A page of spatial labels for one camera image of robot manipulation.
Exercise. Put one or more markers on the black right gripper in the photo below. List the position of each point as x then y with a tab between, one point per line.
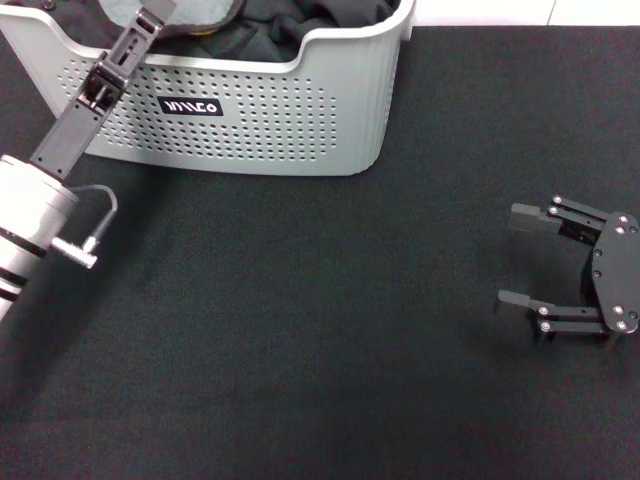
617	270

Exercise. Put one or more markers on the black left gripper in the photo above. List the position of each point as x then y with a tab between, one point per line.
70	135

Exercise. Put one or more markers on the grey towel with yellow back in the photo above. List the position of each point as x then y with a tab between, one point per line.
200	12

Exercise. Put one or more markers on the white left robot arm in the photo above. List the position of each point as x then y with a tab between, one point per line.
25	215

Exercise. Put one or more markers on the grey perforated storage box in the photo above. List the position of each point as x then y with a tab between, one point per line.
280	120

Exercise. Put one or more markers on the black cloth inside box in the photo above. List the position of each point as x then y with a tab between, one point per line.
325	20

